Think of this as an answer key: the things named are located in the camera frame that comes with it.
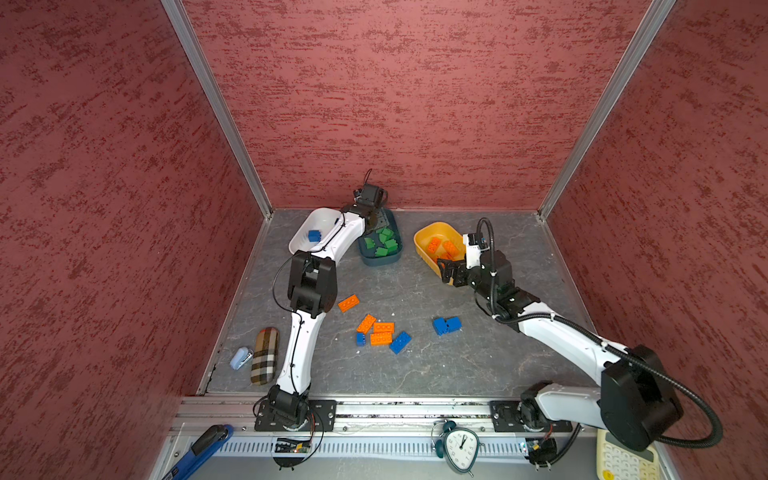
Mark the orange lego cluster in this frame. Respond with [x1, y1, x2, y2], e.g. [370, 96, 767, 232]
[442, 240, 460, 259]

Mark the large blue lego bottom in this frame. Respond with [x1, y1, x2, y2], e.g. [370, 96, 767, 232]
[389, 332, 412, 354]

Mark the orange lego diagonal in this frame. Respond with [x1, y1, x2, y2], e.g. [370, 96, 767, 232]
[356, 314, 377, 334]

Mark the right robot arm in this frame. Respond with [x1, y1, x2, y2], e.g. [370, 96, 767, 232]
[436, 230, 724, 451]

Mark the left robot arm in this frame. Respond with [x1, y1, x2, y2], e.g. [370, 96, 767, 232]
[267, 183, 388, 429]

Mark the yellow plastic bin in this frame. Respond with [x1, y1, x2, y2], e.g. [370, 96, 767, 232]
[413, 222, 466, 277]

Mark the white plastic bin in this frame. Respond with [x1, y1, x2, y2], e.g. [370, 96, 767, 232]
[288, 208, 343, 254]

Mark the dark teal plastic bin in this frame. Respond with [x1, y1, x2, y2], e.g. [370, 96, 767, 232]
[357, 208, 403, 267]

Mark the teal alarm clock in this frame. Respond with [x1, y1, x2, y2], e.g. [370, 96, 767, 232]
[433, 420, 481, 476]

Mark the right circuit board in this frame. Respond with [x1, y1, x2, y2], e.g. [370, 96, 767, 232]
[526, 438, 558, 463]

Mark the circuit board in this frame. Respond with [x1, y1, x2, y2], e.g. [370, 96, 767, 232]
[275, 438, 312, 454]
[526, 438, 558, 463]

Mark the plaid pouch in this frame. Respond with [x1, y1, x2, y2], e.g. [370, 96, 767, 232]
[250, 327, 279, 385]

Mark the light blue small object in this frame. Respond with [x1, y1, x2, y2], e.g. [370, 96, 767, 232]
[229, 347, 253, 371]

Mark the yellow calculator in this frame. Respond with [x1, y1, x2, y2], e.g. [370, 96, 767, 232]
[596, 429, 662, 480]

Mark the left circuit board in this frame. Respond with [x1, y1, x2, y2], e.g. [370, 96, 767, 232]
[275, 438, 312, 454]

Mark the blue utility knife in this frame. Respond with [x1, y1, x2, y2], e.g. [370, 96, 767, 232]
[162, 424, 234, 480]

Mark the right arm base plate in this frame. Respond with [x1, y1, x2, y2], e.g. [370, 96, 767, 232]
[489, 400, 573, 434]

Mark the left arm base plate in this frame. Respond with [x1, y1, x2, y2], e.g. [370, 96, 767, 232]
[253, 399, 338, 433]

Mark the aluminium rail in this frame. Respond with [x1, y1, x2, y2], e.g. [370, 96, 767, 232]
[173, 395, 652, 436]

